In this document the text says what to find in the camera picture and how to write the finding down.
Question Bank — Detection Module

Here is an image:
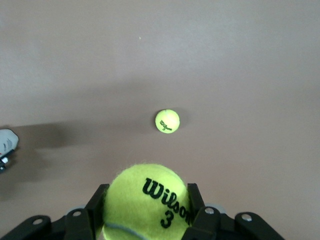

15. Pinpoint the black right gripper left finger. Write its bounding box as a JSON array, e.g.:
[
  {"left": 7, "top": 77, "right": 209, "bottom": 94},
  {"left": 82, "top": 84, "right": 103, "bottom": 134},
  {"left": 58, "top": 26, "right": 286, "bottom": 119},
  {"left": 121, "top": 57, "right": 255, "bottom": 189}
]
[{"left": 63, "top": 183, "right": 110, "bottom": 240}]

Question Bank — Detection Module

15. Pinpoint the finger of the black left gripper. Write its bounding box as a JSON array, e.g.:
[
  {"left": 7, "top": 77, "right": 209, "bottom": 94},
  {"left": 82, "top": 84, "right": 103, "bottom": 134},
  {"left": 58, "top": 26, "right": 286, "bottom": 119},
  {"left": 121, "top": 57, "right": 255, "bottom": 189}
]
[{"left": 0, "top": 148, "right": 16, "bottom": 175}]

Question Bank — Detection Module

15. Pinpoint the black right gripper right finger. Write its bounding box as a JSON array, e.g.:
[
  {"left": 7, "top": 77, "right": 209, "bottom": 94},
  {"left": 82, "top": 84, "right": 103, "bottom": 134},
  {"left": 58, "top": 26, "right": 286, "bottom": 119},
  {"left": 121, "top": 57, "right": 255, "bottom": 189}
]
[{"left": 183, "top": 183, "right": 223, "bottom": 240}]

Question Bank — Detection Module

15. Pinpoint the white blue tennis ball can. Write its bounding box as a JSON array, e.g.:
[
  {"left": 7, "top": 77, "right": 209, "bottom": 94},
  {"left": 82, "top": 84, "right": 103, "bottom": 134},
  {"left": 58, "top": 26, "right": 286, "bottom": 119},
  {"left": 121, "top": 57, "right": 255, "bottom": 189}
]
[{"left": 0, "top": 128, "right": 20, "bottom": 157}]

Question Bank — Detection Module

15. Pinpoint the yellow Wilson tennis ball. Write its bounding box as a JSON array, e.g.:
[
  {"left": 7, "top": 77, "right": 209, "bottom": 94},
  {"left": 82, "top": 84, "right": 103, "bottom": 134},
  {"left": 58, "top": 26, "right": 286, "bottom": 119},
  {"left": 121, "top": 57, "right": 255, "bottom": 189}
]
[
  {"left": 101, "top": 162, "right": 194, "bottom": 240},
  {"left": 154, "top": 108, "right": 181, "bottom": 135}
]

